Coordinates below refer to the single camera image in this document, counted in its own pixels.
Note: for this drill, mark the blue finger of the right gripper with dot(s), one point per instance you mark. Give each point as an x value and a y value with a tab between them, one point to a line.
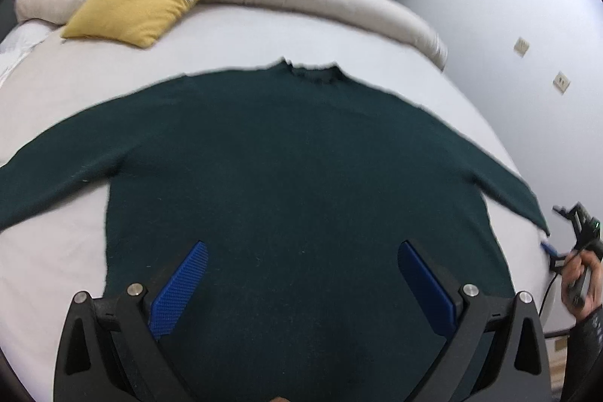
549	249

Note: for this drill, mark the dark green sweater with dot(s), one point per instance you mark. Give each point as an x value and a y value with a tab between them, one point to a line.
302	183

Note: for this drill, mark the dark right forearm sleeve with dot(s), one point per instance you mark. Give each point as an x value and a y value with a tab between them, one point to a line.
583	377

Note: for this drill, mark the person's right hand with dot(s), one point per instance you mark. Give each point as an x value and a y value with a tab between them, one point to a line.
571	271

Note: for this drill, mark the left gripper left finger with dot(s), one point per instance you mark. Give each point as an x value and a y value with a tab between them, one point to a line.
108	349

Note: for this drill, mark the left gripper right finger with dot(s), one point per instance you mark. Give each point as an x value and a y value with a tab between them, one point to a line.
516	367

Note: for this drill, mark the upper wall socket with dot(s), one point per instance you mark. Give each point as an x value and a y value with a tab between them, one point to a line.
521	47

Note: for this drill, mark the lower wall socket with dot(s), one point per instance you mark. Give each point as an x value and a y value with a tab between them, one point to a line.
561	82

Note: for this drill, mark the wall socket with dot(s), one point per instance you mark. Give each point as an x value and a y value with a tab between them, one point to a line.
561	82
521	47

